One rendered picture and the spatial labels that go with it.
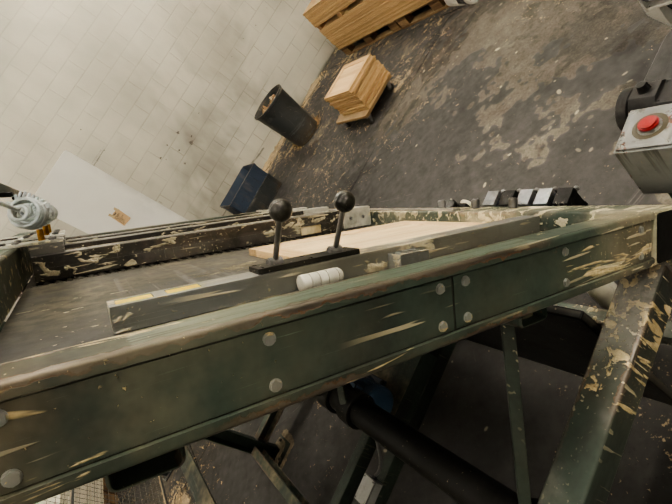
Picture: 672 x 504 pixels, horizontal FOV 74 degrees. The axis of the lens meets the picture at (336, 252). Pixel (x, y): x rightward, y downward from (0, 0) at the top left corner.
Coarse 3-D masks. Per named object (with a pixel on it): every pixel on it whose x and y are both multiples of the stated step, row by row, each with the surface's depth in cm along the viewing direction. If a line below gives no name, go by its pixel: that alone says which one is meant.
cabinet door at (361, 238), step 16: (384, 224) 146; (400, 224) 143; (416, 224) 138; (432, 224) 132; (448, 224) 128; (464, 224) 123; (304, 240) 128; (320, 240) 126; (352, 240) 118; (368, 240) 115; (384, 240) 112; (400, 240) 109; (256, 256) 119; (272, 256) 109; (288, 256) 101
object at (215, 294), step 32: (480, 224) 104; (512, 224) 103; (352, 256) 81; (384, 256) 84; (192, 288) 67; (224, 288) 69; (256, 288) 71; (288, 288) 74; (128, 320) 62; (160, 320) 64
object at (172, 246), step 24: (24, 192) 115; (312, 216) 155; (336, 216) 160; (360, 216) 165; (48, 240) 114; (144, 240) 128; (168, 240) 131; (192, 240) 135; (216, 240) 138; (240, 240) 142; (264, 240) 146; (48, 264) 116; (72, 264) 119; (96, 264) 122; (120, 264) 125
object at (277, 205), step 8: (280, 200) 68; (272, 208) 68; (280, 208) 68; (288, 208) 68; (272, 216) 69; (280, 216) 68; (288, 216) 69; (280, 224) 71; (280, 232) 72; (280, 256) 75; (272, 264) 74
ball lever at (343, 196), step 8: (344, 192) 74; (336, 200) 74; (344, 200) 74; (352, 200) 74; (336, 208) 75; (344, 208) 74; (352, 208) 75; (344, 216) 77; (336, 232) 79; (336, 240) 80; (328, 248) 81; (336, 248) 80
